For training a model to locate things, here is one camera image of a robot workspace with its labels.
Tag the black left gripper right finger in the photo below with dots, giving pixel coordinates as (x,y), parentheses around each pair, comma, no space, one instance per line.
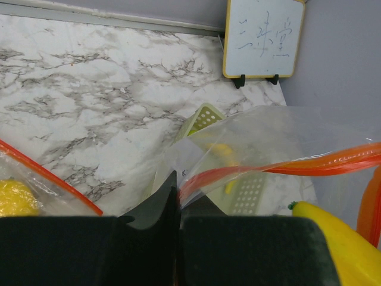
(217,249)

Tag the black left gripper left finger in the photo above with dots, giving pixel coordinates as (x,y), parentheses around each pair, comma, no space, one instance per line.
(137,248)

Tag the clear orange-zip bag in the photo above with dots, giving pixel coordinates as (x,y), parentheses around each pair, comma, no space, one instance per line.
(55,197)
(327,156)

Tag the single yellow toy banana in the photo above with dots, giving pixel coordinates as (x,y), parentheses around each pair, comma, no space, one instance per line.
(356,260)

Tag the pale green perforated basket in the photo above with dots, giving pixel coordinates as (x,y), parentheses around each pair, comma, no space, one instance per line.
(245,133)

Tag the yellow toy banana bunch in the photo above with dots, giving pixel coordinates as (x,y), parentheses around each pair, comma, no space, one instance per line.
(227,155)

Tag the small whiteboard with wooden frame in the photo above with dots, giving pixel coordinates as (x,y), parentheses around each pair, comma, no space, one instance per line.
(261,40)

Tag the aluminium table edge rail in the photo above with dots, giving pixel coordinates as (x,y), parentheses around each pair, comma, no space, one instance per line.
(49,10)

